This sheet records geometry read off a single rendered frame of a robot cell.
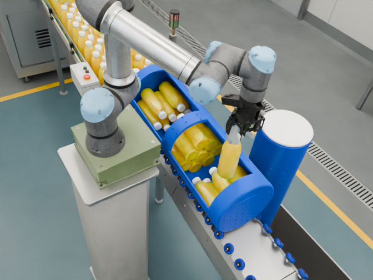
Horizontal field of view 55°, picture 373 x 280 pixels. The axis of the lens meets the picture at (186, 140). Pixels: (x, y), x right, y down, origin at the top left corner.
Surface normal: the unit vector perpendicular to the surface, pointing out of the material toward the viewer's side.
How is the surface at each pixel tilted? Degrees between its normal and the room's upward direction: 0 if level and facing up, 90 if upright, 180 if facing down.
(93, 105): 12
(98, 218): 90
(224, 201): 50
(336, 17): 90
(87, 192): 0
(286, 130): 0
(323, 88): 0
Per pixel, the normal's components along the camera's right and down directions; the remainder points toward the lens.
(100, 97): -0.04, -0.57
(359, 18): -0.84, 0.34
